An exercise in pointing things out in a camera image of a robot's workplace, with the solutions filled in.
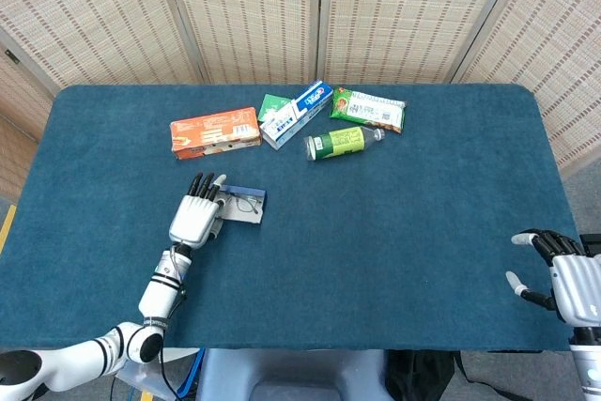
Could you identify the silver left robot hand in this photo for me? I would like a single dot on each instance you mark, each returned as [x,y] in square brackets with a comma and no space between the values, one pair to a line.
[195,220]

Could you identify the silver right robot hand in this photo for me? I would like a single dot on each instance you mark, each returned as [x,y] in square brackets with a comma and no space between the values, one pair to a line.
[577,288]

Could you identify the grey case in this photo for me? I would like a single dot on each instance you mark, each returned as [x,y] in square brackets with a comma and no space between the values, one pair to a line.
[235,218]

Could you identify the black-framed eyeglasses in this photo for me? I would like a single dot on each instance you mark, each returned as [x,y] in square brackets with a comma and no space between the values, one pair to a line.
[244,206]

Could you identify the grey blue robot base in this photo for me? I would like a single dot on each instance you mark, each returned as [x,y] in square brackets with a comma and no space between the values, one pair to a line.
[291,373]

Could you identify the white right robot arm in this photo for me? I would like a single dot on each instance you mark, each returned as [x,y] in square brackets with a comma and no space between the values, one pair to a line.
[589,368]

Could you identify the black device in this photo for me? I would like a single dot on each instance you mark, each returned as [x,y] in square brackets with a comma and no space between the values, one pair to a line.
[591,245]

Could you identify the orange biscuit box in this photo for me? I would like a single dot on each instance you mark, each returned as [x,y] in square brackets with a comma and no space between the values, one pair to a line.
[211,135]

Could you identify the small green packet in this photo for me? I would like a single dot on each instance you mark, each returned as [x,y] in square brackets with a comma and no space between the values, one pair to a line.
[272,105]

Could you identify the white blue toothpaste box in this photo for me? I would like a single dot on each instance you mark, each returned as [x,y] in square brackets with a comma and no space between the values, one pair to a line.
[291,119]

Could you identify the plastic bottle green label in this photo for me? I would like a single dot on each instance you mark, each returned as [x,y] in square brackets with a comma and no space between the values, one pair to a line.
[343,142]

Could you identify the clear plastic bag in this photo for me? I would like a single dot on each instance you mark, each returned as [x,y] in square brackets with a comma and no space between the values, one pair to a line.
[145,382]

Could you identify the black bag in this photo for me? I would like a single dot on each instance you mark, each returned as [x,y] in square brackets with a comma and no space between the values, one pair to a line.
[418,373]

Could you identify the blue table cloth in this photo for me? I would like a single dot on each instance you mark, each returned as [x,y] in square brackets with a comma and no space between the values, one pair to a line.
[375,232]

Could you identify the green white snack packet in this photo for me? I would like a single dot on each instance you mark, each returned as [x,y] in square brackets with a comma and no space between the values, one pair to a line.
[371,110]

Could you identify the woven bamboo screen panel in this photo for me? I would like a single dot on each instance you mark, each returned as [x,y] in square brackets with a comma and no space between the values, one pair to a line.
[563,44]
[413,11]
[19,105]
[253,11]
[94,11]

